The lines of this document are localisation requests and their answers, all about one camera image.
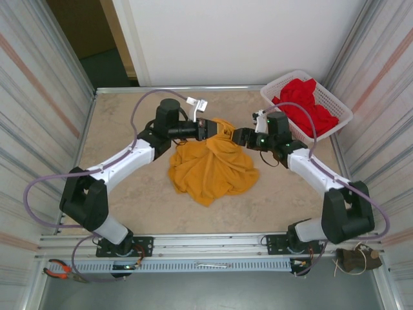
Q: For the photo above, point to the small silver wrench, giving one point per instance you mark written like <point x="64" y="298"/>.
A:
<point x="213" y="264"/>

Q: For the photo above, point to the aluminium mounting rail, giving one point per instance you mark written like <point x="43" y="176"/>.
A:
<point x="209" y="242"/>

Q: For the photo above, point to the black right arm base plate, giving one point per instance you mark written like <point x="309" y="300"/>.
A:
<point x="274" y="243"/>

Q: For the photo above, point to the red cloth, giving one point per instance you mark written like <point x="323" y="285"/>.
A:
<point x="300" y="97"/>

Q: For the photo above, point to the aluminium table edge frame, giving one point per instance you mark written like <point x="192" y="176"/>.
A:
<point x="177" y="88"/>

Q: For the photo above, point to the mustard yellow t-shirt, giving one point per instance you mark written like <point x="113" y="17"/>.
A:
<point x="209" y="168"/>

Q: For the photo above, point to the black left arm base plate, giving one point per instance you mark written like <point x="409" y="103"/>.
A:
<point x="145" y="245"/>

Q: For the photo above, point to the white plastic mesh basket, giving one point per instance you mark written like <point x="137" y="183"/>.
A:
<point x="338" y="109"/>

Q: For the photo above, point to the striped enclosure side panel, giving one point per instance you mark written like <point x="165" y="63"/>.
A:
<point x="32" y="129"/>
<point x="380" y="129"/>

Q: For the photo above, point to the small controller board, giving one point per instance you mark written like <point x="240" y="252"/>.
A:
<point x="300" y="264"/>
<point x="124" y="267"/>

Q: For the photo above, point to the white door frame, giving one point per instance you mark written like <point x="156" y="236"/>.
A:
<point x="129" y="38"/>

